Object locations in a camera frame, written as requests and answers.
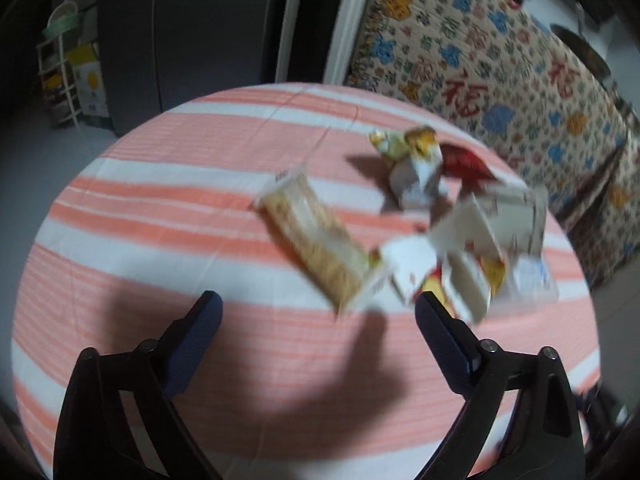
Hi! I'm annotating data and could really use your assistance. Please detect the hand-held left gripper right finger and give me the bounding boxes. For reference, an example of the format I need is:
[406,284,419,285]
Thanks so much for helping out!
[414,291,586,480]

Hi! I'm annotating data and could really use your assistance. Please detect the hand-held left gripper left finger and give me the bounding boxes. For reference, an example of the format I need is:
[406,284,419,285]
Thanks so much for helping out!
[52,290,224,480]

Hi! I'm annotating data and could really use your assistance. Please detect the long beige biscuit wrapper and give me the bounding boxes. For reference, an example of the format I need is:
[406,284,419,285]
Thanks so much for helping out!
[255,170,388,318]

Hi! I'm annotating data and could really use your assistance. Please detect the red yellow wrapper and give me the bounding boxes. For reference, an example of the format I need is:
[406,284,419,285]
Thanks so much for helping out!
[421,265,451,311]

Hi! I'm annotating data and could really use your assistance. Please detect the small white paper box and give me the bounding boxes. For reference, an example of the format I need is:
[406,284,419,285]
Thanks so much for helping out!
[440,252,493,323]

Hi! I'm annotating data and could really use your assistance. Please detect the torn white paper box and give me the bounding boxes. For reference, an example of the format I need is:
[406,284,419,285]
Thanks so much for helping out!
[382,235,441,306]

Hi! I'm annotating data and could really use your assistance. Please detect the clear plastic bag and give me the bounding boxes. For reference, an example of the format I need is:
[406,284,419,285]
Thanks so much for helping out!
[505,252,558,306]

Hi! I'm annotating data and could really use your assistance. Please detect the flat white card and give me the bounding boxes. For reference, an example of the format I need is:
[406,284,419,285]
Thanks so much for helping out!
[430,195,503,261]

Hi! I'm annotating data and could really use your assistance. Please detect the pink white striped tablecloth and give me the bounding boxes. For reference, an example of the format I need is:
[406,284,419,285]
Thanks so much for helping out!
[10,82,601,480]

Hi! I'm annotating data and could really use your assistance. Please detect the silver white wrapper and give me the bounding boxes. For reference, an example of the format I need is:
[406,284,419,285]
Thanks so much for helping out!
[387,155,451,211]

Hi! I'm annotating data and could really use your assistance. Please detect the small dark red wrapper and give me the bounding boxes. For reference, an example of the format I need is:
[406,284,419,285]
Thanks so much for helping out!
[440,142,498,186]

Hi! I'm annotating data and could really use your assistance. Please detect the yellow green wrapper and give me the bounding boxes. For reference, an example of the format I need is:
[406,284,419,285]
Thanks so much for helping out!
[369,129,408,161]

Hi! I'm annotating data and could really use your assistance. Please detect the narrow printed cloth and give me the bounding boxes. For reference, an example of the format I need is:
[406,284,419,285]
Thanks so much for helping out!
[565,125,640,291]

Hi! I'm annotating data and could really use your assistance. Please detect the cardboard box with yellow print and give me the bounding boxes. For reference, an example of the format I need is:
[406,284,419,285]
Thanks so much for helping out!
[67,42,111,128]

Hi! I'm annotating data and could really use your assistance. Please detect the large printed blanket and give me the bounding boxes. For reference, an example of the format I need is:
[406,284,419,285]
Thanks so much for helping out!
[345,0,631,211]

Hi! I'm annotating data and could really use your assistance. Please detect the grey refrigerator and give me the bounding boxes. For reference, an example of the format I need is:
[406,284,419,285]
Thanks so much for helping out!
[97,0,296,136]

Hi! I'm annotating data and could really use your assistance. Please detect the black wok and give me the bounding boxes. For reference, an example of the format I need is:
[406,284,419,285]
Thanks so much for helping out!
[550,24,612,78]

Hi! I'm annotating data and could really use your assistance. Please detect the green plastic bowl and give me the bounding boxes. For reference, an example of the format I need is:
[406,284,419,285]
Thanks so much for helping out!
[42,2,83,38]

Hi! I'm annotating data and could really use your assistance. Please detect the white wire rack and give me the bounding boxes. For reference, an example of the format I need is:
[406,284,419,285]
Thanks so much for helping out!
[37,0,83,128]

